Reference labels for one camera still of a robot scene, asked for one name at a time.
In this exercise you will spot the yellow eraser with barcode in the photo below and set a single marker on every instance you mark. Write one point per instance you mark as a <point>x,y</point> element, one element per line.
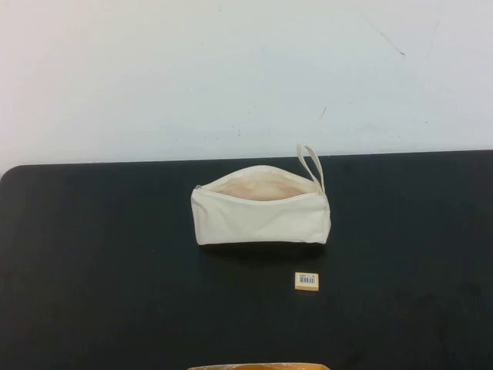
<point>307,281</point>

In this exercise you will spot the cream fabric pencil case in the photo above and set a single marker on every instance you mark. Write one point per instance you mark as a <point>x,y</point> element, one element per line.
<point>254,223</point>

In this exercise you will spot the black table mat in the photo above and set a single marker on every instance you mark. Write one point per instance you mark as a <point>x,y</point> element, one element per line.
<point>115,270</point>

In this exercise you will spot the clear amber plastic container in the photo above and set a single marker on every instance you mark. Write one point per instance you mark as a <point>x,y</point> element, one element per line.
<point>258,366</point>

